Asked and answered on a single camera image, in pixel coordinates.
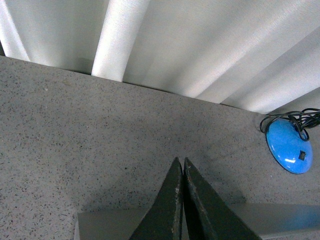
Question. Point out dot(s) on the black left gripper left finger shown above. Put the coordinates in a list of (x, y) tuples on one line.
[(163, 221)]

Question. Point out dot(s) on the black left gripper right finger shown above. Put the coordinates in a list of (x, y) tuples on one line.
[(207, 215)]

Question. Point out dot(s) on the grey laptop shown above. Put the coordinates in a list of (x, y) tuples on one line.
[(269, 221)]

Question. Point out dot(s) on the blue desk lamp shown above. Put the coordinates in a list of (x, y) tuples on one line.
[(289, 150)]

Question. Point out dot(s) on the white curtain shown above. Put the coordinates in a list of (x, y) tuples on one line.
[(257, 55)]

